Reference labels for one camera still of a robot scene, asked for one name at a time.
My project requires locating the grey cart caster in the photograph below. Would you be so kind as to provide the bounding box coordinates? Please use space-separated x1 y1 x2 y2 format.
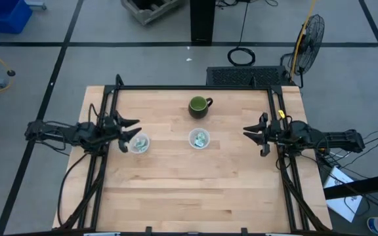
24 0 48 11

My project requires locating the black metal beam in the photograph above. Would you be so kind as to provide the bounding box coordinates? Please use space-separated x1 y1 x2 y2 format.
323 170 378 201

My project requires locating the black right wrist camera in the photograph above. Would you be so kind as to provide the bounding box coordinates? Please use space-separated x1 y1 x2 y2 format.
259 142 272 158

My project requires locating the black perforated computer case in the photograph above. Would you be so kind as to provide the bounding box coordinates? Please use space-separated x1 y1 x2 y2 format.
205 65 295 88

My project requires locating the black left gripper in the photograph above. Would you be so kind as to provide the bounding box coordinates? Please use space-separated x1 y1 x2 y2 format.
100 110 143 147

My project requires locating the black tower box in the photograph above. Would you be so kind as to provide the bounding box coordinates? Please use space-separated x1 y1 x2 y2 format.
189 0 217 44

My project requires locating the white printed paper sheet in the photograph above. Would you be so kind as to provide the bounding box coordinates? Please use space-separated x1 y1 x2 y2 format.
322 165 364 224

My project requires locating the blue plastic bin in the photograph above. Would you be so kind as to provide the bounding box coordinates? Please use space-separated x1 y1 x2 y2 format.
0 0 33 35

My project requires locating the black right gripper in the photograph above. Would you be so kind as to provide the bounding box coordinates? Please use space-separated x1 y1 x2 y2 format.
242 112 291 147

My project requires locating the dark green ceramic mug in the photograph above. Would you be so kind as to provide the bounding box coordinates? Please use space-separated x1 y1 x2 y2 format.
188 95 214 120

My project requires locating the black floor fan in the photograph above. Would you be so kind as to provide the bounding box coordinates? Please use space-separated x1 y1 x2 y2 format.
280 13 326 89

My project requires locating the coiled black cable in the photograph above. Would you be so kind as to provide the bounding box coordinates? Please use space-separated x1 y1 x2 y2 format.
226 0 257 68

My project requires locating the grey crate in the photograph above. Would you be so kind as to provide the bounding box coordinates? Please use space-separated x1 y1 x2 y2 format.
120 0 186 26

